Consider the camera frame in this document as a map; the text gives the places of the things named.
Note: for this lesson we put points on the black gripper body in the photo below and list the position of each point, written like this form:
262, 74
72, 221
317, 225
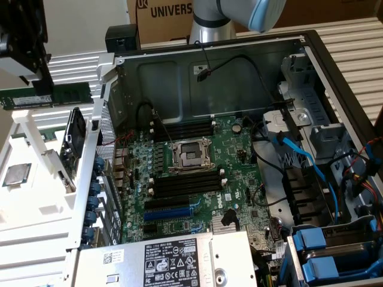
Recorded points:
30, 24

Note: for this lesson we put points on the green RAM stick white label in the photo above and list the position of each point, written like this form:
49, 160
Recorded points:
71, 94

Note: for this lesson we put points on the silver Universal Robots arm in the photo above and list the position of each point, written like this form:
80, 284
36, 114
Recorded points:
206, 30

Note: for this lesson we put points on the graphics card with black fan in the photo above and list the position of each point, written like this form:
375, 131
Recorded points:
76, 131

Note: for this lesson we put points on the black box device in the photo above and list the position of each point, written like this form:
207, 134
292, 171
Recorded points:
122, 36

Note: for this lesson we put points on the silver CPU chip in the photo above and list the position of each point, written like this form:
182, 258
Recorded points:
16, 175

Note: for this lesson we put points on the white parts rack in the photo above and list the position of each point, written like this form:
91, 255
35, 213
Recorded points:
36, 197

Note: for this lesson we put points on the thin metal locking lever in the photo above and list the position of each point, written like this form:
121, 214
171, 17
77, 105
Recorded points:
164, 128

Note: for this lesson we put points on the printed Universal cardboard box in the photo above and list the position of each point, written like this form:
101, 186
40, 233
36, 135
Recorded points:
161, 24

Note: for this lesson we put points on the silver CPU socket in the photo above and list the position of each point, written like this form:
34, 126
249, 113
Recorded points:
191, 155

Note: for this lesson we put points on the long black expansion slot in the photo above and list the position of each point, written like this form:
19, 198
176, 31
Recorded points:
167, 202

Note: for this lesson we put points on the short black expansion slot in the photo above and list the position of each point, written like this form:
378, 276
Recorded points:
150, 228

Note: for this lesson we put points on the long blue expansion slot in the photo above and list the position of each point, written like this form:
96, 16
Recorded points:
167, 214

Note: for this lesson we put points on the open grey PC case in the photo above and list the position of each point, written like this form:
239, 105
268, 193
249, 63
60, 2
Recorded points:
227, 89

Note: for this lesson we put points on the round coin battery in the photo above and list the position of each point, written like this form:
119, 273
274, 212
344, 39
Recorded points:
237, 128

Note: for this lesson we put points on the silver power supply with label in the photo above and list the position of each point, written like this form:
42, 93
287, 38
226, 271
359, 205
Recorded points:
134, 263

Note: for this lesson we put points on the green Dell motherboard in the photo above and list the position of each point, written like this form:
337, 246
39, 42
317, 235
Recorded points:
239, 167

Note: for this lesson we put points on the small silver heatsink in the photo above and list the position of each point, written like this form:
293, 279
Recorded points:
217, 227

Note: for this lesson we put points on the black plug on heatsink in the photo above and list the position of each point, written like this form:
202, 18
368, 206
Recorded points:
229, 217

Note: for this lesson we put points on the grey metal disk bay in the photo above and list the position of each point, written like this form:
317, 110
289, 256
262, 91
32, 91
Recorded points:
311, 98

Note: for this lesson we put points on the plain brown cardboard box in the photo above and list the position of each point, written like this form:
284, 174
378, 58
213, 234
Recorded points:
329, 9

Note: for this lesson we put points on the blue plastic disk cage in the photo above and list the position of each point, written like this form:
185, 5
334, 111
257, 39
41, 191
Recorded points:
314, 239

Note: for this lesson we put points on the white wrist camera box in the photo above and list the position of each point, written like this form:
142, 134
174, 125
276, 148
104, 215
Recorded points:
18, 70

